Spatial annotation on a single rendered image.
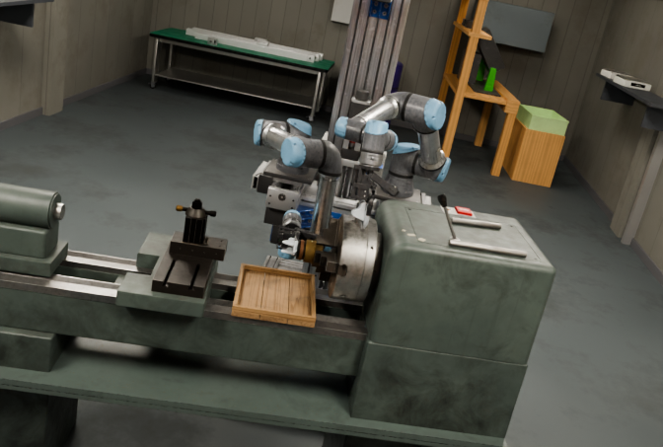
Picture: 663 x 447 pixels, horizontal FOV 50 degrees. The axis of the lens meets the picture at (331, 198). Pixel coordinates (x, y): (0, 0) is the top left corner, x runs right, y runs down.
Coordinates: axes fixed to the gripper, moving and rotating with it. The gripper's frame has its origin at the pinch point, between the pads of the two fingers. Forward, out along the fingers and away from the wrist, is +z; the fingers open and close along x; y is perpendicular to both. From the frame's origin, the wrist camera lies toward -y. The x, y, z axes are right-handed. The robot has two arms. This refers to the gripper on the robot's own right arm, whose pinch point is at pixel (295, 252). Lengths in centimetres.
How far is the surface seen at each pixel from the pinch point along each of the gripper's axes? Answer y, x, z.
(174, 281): 40.5, -11.1, 16.1
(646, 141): -341, -9, -420
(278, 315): 2.8, -18.7, 14.8
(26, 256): 95, -16, 5
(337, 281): -15.9, -3.4, 12.1
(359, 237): -21.0, 12.3, 6.3
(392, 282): -33.6, 2.5, 18.6
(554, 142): -307, -53, -557
